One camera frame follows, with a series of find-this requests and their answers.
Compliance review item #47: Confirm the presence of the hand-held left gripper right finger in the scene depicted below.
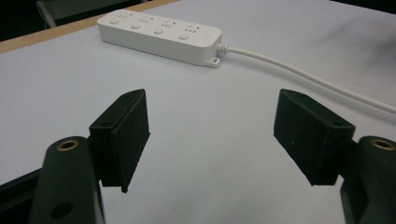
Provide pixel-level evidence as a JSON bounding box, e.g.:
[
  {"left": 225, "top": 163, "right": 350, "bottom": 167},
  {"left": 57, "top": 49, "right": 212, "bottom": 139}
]
[{"left": 273, "top": 88, "right": 396, "bottom": 224}]

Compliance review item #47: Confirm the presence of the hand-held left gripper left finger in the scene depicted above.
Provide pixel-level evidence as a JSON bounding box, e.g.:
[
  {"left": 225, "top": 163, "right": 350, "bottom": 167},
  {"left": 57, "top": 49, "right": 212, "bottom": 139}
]
[{"left": 28, "top": 88, "right": 151, "bottom": 224}]

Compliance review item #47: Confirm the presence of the white power strip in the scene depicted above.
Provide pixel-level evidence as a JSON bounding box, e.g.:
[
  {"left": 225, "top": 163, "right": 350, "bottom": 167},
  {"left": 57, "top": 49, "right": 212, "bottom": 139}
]
[{"left": 96, "top": 8, "right": 223, "bottom": 69}]

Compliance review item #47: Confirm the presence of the white power strip cable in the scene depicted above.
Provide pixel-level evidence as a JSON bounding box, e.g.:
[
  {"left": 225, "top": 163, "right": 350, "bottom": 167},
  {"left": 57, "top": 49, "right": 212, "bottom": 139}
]
[{"left": 218, "top": 43, "right": 396, "bottom": 116}]

